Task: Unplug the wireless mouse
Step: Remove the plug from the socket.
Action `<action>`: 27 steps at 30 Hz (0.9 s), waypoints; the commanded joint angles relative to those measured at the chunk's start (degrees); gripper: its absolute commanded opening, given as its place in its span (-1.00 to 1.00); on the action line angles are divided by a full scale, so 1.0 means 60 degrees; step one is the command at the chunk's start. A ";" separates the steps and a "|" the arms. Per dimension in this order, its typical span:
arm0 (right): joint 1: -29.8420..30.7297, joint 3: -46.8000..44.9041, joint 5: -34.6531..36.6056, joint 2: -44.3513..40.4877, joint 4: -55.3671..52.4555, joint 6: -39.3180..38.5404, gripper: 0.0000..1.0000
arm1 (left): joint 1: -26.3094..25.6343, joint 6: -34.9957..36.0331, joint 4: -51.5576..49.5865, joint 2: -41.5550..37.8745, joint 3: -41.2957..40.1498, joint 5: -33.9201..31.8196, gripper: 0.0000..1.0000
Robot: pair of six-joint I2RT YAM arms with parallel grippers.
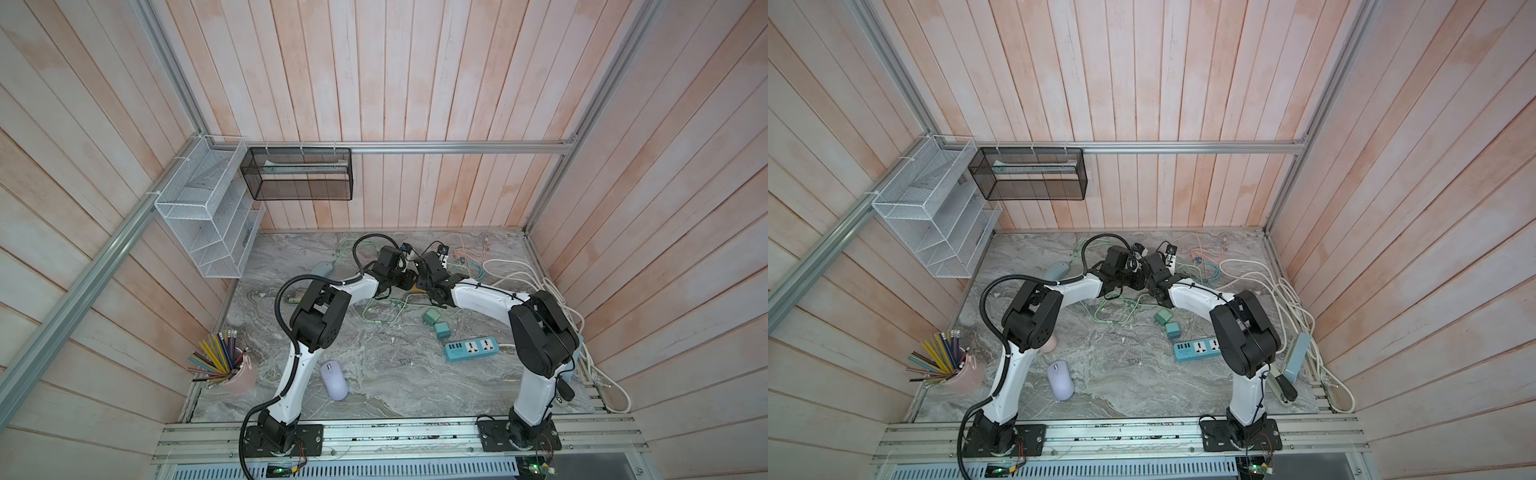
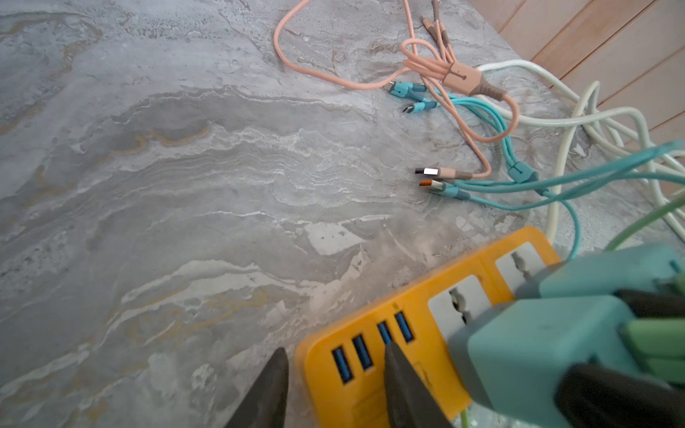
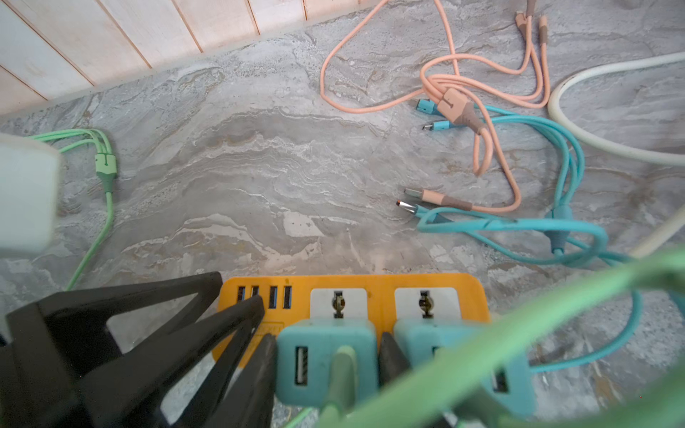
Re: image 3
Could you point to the orange power strip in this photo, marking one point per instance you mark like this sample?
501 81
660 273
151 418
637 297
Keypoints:
381 299

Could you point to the teal charger on orange strip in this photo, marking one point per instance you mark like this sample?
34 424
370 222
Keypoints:
305 356

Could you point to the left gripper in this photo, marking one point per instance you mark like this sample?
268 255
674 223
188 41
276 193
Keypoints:
62 337

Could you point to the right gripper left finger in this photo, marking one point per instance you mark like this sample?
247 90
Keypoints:
250 400

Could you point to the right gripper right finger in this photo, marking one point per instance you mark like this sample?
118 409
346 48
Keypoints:
392 363

